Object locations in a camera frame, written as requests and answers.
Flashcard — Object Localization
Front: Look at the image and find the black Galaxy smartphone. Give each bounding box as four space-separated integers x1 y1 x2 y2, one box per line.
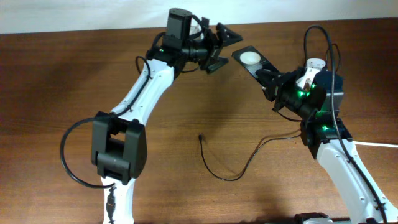
232 45 280 86

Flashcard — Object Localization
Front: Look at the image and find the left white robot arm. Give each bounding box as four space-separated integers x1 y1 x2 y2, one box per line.
91 16 243 223

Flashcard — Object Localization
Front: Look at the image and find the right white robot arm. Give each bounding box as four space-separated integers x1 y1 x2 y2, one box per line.
254 69 397 223

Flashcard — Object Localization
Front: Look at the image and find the black charging cable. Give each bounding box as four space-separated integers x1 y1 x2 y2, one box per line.
198 43 341 182

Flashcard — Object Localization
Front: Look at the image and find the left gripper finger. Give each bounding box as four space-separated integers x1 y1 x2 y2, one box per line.
216 23 243 47
206 57 229 74

